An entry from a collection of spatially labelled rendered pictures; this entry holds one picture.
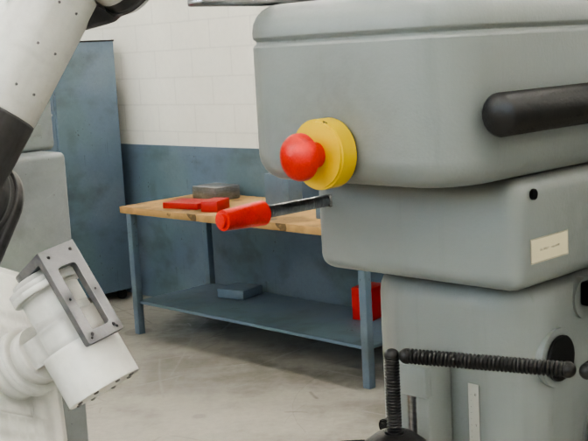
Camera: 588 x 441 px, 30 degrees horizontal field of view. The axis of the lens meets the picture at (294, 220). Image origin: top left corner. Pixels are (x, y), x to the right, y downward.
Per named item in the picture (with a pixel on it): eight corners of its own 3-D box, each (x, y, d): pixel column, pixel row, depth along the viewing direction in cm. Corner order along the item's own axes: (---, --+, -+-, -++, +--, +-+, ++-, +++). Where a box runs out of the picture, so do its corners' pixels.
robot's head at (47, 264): (40, 381, 93) (76, 351, 87) (-10, 294, 94) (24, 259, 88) (98, 352, 97) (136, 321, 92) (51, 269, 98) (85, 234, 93)
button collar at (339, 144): (343, 192, 91) (340, 119, 90) (292, 188, 95) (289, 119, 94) (360, 189, 92) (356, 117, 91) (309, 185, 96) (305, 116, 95)
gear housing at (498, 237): (521, 297, 94) (518, 180, 92) (315, 268, 111) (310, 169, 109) (698, 235, 117) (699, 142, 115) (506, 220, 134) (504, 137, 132)
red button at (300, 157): (309, 184, 89) (306, 135, 89) (275, 181, 92) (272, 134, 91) (336, 178, 91) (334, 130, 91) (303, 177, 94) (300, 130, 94)
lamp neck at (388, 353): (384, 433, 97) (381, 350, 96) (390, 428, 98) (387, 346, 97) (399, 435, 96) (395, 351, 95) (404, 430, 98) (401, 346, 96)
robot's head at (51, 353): (38, 429, 92) (107, 383, 88) (-21, 325, 93) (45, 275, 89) (86, 405, 98) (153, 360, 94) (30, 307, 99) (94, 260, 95)
